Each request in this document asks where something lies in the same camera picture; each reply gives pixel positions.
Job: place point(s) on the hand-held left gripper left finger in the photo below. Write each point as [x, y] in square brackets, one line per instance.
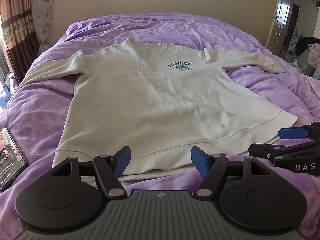
[122, 162]

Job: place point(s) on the purple bed blanket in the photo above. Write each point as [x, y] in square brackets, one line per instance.
[37, 110]

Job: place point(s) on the brown wooden door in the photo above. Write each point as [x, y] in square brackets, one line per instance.
[281, 15]

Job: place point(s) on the brown striped curtain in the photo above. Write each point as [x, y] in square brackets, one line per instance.
[17, 30]

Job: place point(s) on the white printed sweatshirt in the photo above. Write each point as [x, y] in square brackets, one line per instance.
[150, 100]

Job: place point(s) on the black smartphone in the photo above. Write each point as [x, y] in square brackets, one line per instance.
[10, 157]

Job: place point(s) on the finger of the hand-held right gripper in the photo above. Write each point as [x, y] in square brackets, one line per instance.
[265, 150]
[292, 133]

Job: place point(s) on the pink bottle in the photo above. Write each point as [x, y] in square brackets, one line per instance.
[12, 81]

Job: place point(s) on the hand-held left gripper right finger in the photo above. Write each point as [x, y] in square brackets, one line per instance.
[200, 161]

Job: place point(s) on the blue item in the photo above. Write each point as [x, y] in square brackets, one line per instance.
[4, 98]

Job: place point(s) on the pink cloth bundle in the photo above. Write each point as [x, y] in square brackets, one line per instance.
[314, 55]

